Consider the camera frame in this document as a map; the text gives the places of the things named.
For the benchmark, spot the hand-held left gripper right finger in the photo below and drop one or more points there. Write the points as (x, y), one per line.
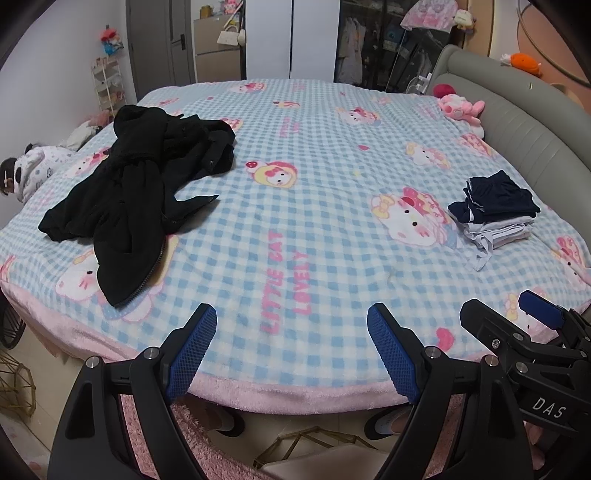
(392, 355)

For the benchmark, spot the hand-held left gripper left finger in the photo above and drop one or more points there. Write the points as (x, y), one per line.
(194, 350)

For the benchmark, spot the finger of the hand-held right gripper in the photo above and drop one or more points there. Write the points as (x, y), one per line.
(482, 325)
(540, 308)

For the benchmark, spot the black fleece zip jacket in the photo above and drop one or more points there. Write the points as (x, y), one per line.
(115, 221)

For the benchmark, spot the stack of folded clothes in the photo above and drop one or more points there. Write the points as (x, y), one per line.
(498, 233)

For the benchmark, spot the dark slipper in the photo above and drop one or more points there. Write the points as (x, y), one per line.
(388, 422)
(228, 422)

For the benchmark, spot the navy folded garment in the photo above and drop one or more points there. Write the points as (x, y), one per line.
(461, 213)

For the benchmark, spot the blue checked cartoon blanket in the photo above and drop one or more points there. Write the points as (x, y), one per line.
(286, 230)

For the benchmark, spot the grey padded bed headboard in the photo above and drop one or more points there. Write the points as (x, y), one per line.
(531, 129)

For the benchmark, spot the black buttoned thin garment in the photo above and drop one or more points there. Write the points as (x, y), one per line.
(184, 138)

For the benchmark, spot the pink plush toy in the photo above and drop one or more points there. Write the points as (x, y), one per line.
(455, 108)

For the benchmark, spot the dark pink round plush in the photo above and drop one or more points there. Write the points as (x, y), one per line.
(443, 89)

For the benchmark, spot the pale cloth bundle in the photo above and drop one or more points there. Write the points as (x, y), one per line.
(83, 134)

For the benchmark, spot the orange plush toy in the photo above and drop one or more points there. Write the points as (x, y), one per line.
(524, 62)

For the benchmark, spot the white charger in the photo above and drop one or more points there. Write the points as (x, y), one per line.
(420, 84)

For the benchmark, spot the white shelf rack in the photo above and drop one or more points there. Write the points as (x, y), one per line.
(108, 92)

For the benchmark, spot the beige cabinet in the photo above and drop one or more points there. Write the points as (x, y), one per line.
(217, 64)

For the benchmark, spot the glass door wardrobe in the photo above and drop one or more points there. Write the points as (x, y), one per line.
(369, 55)

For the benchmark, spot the white plush toy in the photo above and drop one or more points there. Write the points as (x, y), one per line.
(464, 18)

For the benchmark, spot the grey door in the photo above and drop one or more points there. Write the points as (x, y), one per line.
(157, 46)

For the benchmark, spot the pink hanging garment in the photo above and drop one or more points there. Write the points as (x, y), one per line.
(425, 16)

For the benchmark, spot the white handbag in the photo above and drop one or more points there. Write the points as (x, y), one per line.
(227, 38)

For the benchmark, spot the white wardrobe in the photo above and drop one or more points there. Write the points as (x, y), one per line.
(277, 41)

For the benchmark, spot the small pink doll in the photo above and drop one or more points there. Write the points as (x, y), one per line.
(231, 6)

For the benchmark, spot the red blue wall doll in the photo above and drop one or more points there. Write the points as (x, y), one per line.
(111, 41)

